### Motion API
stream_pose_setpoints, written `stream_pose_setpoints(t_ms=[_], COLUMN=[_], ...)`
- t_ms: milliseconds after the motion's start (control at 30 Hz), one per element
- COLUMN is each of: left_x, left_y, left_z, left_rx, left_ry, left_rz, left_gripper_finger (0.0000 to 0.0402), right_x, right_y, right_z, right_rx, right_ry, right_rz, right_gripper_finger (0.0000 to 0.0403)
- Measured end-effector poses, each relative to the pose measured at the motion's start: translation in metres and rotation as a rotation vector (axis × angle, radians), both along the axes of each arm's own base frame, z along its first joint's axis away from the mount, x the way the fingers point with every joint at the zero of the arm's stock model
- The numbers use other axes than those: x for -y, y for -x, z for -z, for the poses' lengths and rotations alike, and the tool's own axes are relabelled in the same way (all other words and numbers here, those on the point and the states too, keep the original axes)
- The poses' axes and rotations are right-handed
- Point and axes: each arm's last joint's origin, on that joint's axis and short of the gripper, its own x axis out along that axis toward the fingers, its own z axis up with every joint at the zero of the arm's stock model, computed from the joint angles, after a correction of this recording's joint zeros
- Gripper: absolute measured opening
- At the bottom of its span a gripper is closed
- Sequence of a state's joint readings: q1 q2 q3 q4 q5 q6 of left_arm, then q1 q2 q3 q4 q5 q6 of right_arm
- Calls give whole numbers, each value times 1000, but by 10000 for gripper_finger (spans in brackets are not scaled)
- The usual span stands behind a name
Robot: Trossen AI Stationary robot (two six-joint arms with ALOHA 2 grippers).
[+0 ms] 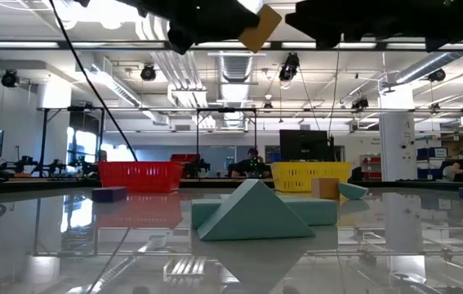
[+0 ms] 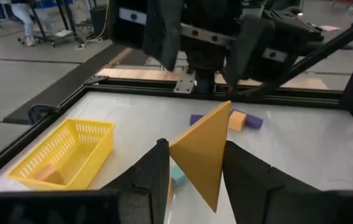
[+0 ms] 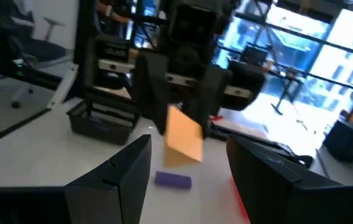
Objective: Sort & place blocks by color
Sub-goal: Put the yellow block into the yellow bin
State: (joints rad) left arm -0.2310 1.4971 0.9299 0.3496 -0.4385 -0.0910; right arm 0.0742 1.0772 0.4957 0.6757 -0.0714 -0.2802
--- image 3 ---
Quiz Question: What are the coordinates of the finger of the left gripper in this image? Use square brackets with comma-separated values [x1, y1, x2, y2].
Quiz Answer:
[181, 65, 233, 140]
[133, 51, 170, 137]

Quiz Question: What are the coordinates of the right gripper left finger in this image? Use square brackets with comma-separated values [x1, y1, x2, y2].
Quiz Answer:
[0, 134, 153, 224]

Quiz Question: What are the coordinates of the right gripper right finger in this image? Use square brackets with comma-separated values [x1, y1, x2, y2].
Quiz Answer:
[225, 134, 353, 224]

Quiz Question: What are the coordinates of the orange foam block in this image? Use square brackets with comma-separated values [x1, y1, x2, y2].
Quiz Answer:
[162, 105, 204, 168]

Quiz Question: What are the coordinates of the purple foam block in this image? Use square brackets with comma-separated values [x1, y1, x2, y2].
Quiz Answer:
[154, 170, 193, 190]

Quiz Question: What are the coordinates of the black plastic basket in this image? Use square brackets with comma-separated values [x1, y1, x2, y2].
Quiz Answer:
[66, 99, 141, 146]

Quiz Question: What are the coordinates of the person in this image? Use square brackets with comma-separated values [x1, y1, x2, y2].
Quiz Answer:
[96, 0, 133, 35]

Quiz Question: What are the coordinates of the white metal strip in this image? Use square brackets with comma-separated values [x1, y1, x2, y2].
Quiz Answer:
[47, 63, 79, 110]

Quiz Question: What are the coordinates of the dark floor box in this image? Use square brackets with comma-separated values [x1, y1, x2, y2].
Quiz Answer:
[322, 119, 353, 162]

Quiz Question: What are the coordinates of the black office chair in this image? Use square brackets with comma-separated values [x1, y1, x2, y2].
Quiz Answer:
[0, 0, 68, 110]

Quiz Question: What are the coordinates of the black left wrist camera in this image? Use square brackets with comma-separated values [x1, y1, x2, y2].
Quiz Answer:
[168, 2, 219, 46]

